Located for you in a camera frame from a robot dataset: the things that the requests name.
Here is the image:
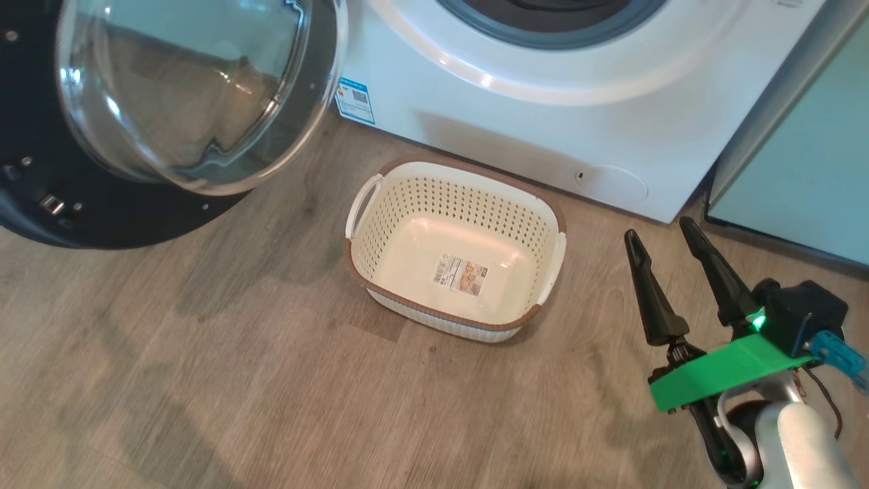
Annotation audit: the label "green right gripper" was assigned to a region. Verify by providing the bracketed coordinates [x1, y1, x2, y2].
[623, 217, 815, 413]

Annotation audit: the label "washing machine glass door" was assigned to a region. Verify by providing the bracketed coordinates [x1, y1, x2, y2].
[0, 0, 348, 250]

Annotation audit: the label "white front-load washing machine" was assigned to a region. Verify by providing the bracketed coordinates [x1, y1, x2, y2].
[333, 0, 829, 223]

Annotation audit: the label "round white filter cover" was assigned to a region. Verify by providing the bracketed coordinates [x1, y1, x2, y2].
[574, 165, 649, 202]

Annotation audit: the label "pale green cabinet grey side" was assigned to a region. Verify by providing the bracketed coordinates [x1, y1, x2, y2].
[703, 0, 869, 267]

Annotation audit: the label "basket product label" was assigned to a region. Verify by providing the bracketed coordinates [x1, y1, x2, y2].
[433, 254, 489, 296]

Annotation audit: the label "white perforated laundry basket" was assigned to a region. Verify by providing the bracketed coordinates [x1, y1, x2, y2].
[344, 158, 568, 342]

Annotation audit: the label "blue energy label sticker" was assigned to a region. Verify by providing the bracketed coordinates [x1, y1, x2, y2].
[335, 77, 376, 126]

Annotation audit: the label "blue right camera connector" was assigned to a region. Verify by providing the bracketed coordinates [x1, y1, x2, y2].
[801, 331, 869, 395]

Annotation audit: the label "thin dark right arm cable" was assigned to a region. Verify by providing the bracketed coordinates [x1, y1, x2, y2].
[798, 370, 843, 439]

